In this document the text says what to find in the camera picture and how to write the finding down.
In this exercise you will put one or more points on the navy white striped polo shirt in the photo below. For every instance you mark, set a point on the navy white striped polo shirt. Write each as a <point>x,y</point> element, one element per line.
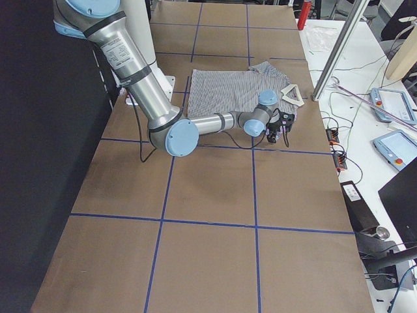
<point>237,91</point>

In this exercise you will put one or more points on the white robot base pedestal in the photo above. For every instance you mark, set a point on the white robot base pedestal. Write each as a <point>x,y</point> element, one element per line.
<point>138,26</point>

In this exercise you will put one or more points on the clear plastic bag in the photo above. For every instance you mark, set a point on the clear plastic bag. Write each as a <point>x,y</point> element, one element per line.
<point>321,39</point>

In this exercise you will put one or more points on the orange black power strip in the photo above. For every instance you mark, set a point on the orange black power strip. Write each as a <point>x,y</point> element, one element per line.
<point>339,153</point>

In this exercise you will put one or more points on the black box with label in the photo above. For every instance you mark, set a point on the black box with label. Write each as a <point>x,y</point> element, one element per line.
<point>360,215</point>

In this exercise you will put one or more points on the aluminium frame post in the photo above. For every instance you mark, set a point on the aluminium frame post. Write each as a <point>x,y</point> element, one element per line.
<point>349,26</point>

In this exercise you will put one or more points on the upper teach pendant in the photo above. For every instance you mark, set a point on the upper teach pendant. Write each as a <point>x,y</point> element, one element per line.
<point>394,102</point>

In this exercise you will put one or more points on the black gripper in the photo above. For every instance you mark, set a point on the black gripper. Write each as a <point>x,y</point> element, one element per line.
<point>274,126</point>

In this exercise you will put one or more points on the red bottle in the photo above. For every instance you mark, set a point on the red bottle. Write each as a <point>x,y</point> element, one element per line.
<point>304,13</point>

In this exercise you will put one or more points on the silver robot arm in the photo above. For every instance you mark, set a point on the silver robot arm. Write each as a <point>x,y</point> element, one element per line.
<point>259,101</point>

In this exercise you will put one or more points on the black monitor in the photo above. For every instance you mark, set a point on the black monitor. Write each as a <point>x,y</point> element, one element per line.
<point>398,197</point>

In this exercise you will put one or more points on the lower teach pendant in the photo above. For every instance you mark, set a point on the lower teach pendant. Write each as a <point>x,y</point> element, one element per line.
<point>397,147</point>

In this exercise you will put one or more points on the teach pendant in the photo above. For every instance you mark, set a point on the teach pendant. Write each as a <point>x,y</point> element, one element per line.
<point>394,102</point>
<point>397,147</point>

